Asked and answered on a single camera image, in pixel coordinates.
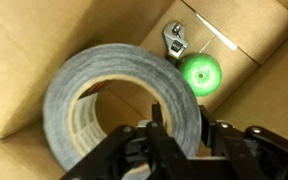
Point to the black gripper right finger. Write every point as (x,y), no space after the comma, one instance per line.
(250,153)

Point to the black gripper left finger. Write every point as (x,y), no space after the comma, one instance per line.
(157,153)

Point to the green toy apple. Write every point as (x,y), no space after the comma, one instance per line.
(200,75)

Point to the brown cardboard box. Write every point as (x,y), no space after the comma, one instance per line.
(27,50)

